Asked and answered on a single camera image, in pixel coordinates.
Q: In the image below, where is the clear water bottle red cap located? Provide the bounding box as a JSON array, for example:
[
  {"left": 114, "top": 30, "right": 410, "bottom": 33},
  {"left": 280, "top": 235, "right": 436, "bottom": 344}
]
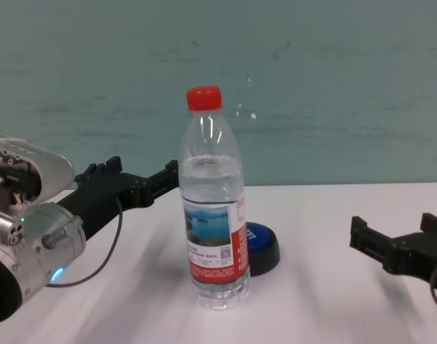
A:
[{"left": 178, "top": 85, "right": 252, "bottom": 312}]

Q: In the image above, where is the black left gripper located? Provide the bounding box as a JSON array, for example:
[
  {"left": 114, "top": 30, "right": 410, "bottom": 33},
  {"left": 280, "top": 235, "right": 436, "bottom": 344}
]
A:
[{"left": 55, "top": 156, "right": 181, "bottom": 242}]

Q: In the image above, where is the blue push button black base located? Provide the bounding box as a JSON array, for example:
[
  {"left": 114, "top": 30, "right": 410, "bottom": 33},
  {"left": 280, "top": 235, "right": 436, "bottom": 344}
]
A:
[{"left": 245, "top": 221, "right": 282, "bottom": 278}]

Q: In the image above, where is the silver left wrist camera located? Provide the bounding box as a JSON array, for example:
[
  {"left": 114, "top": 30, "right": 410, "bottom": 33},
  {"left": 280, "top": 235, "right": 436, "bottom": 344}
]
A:
[{"left": 0, "top": 125, "right": 77, "bottom": 211}]

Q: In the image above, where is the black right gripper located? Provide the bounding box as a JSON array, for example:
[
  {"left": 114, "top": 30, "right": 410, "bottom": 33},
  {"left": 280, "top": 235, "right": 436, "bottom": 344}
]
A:
[{"left": 349, "top": 212, "right": 437, "bottom": 288}]

